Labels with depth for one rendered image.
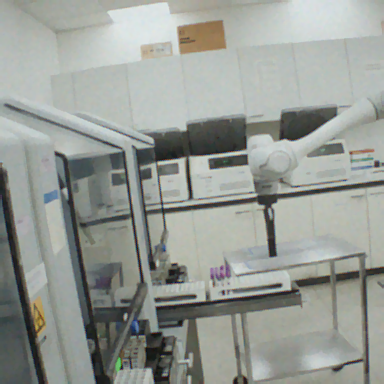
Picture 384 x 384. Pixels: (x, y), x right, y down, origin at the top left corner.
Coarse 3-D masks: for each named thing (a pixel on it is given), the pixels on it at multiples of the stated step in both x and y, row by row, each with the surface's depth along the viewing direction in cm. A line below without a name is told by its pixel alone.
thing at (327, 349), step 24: (312, 240) 239; (336, 240) 231; (240, 264) 214; (264, 264) 208; (288, 264) 202; (312, 264) 201; (360, 264) 204; (360, 288) 206; (336, 312) 248; (312, 336) 243; (336, 336) 238; (264, 360) 224; (288, 360) 220; (312, 360) 216; (336, 360) 212; (360, 360) 209
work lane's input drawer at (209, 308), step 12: (216, 300) 170; (228, 300) 170; (240, 300) 169; (252, 300) 168; (264, 300) 168; (276, 300) 168; (288, 300) 168; (300, 300) 168; (156, 312) 170; (168, 312) 170; (180, 312) 169; (192, 312) 169; (204, 312) 169; (216, 312) 169; (228, 312) 169; (240, 312) 169
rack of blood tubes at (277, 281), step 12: (252, 276) 178; (264, 276) 176; (276, 276) 173; (288, 276) 170; (216, 288) 170; (228, 288) 170; (240, 288) 177; (252, 288) 180; (264, 288) 178; (276, 288) 176; (288, 288) 169
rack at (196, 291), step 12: (156, 288) 179; (168, 288) 176; (180, 288) 175; (192, 288) 173; (204, 288) 171; (156, 300) 175; (168, 300) 179; (180, 300) 177; (192, 300) 171; (204, 300) 171
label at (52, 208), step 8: (40, 160) 70; (48, 160) 73; (48, 168) 73; (48, 192) 71; (56, 192) 76; (48, 200) 71; (56, 200) 75; (48, 208) 71; (56, 208) 75; (48, 216) 70; (56, 216) 74; (48, 224) 70; (56, 224) 74; (56, 232) 73; (56, 240) 72; (64, 240) 77; (56, 248) 72
